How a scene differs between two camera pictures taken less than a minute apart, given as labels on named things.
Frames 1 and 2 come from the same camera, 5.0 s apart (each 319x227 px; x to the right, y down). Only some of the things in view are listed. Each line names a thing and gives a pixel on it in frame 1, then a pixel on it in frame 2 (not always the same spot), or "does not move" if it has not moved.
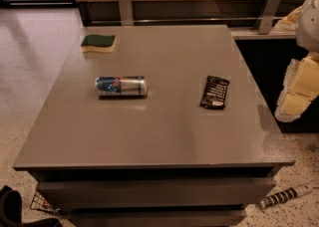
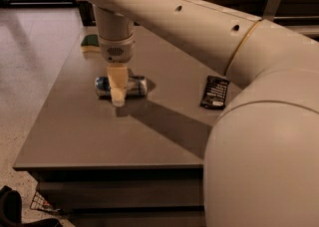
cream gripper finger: (301, 87) to (117, 52)
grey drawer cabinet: (154, 125) does not move
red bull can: (121, 87) does not move
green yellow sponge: (99, 43) does not move
